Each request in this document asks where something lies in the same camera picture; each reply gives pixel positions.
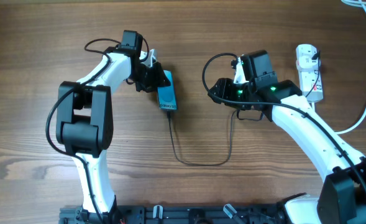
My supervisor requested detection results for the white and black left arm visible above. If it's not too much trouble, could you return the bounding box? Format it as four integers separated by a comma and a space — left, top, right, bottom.
45, 30, 173, 223

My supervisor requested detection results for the black USB charging cable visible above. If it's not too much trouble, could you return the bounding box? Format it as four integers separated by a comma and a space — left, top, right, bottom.
165, 49, 321, 167

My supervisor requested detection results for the white USB charger plug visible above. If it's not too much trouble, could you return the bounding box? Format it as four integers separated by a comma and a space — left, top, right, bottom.
296, 55, 319, 72

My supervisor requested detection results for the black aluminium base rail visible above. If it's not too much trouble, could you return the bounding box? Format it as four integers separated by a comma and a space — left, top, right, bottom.
58, 203, 288, 224

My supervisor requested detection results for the teal screen Galaxy smartphone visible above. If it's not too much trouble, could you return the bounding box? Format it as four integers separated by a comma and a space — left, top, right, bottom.
157, 70, 178, 111

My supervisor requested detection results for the black camera cable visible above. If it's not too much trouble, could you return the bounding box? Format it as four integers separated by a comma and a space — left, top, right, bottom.
45, 37, 151, 224
201, 52, 366, 224

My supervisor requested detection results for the black left camera cable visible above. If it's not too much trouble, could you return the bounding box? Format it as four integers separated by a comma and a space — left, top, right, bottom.
45, 37, 151, 224

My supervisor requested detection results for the white power strip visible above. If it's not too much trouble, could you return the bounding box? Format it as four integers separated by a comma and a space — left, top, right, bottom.
296, 44, 324, 103

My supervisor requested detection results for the black right camera cable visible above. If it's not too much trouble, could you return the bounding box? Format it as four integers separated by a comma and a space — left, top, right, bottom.
201, 52, 366, 224

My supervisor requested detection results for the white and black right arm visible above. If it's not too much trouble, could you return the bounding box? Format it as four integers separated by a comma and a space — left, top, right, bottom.
205, 50, 366, 223

